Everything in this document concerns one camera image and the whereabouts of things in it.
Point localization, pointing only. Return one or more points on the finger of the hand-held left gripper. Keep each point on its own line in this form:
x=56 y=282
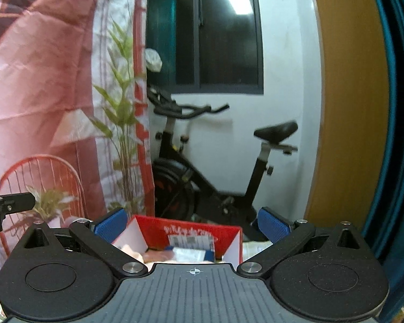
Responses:
x=20 y=201

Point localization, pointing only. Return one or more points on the black exercise bike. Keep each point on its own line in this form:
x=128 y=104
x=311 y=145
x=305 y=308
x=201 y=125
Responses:
x=175 y=175

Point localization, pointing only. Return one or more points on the dark framed window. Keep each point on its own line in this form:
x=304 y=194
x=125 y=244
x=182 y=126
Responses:
x=229 y=40

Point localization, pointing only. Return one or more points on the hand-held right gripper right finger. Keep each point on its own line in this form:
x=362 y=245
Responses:
x=273 y=224

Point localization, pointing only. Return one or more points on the white crumpled bag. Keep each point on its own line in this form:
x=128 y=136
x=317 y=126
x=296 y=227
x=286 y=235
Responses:
x=154 y=60

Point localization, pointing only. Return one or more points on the red printed backdrop cloth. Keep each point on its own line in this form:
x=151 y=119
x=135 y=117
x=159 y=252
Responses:
x=47 y=74

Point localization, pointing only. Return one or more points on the white plastic packet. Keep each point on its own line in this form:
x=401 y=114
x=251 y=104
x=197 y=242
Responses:
x=192 y=255

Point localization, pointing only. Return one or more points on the wooden panel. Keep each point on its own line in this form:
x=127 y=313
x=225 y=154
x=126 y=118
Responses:
x=346 y=107

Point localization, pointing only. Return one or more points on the red cardboard box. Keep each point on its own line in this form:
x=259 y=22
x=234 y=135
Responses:
x=202 y=230

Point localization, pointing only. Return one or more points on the teal curtain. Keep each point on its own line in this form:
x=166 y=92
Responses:
x=402 y=141

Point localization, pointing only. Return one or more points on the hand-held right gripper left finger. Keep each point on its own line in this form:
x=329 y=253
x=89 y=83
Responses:
x=111 y=223

